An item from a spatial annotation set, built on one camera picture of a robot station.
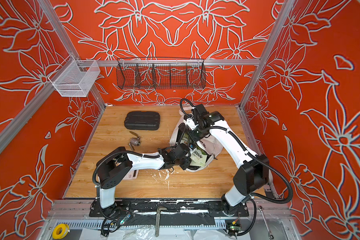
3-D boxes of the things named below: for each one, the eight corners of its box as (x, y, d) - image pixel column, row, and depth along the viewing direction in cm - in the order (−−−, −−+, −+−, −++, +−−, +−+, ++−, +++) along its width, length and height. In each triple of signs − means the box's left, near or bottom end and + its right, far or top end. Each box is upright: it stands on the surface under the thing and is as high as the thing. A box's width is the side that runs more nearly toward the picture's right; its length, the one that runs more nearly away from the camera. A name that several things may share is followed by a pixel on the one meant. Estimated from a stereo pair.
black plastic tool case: (125, 130, 106) (122, 125, 102) (129, 116, 115) (127, 111, 110) (159, 130, 106) (158, 125, 101) (160, 116, 115) (159, 111, 110)
